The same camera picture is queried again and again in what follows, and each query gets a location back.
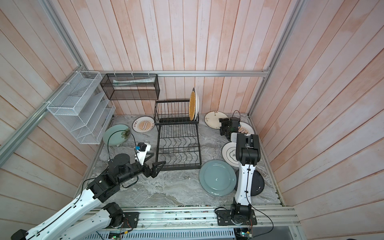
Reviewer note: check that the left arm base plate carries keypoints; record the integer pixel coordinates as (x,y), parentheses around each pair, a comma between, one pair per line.
(130,220)

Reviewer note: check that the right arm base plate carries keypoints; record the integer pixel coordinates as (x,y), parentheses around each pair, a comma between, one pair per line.
(226,218)

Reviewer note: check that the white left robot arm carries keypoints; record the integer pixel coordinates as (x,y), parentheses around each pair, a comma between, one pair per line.
(66,223)

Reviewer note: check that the cream plate with berry sprigs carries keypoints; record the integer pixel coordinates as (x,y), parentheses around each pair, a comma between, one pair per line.
(212,119)

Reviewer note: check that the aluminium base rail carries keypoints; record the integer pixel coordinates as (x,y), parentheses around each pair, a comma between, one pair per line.
(204,217)

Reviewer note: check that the white mesh wall shelf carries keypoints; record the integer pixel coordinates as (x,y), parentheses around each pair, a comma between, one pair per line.
(83,110)

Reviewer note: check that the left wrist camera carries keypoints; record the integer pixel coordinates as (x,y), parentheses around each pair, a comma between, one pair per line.
(141,151)

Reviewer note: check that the white plate dark green rim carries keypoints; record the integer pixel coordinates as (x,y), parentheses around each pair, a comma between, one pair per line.
(197,107)

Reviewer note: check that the white plate orange sunburst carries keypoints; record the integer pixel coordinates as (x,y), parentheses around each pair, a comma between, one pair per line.
(246,129)
(143,124)

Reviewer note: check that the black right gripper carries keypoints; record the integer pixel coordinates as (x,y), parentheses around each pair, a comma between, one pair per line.
(225,121)

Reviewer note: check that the white plate orange sunburst right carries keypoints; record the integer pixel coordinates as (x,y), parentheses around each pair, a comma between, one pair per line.
(246,129)

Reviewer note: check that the large grey-green plate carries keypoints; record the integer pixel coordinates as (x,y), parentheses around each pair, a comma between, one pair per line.
(218,178)

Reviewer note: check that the black wire dish rack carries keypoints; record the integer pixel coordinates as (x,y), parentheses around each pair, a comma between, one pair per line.
(178,142)

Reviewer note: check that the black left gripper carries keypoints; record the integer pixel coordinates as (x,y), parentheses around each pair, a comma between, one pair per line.
(154,172)

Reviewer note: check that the black round plate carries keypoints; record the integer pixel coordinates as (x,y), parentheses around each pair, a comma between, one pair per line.
(258,184)

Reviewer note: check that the black mesh wall basket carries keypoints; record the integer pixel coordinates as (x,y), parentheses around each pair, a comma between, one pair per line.
(131,86)

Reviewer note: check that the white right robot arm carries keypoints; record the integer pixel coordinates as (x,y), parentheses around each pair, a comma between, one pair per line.
(248,154)

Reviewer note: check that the aluminium wall frame rail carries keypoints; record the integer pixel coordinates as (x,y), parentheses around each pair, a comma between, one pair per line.
(196,73)

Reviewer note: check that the yellow woven plate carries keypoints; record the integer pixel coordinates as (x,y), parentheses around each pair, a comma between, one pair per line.
(192,105)

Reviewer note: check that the white plate orange sunburst left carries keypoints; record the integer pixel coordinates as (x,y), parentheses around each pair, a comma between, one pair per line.
(143,124)

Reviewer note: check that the pale green leaf plate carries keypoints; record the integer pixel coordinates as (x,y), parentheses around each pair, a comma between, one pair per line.
(116,135)

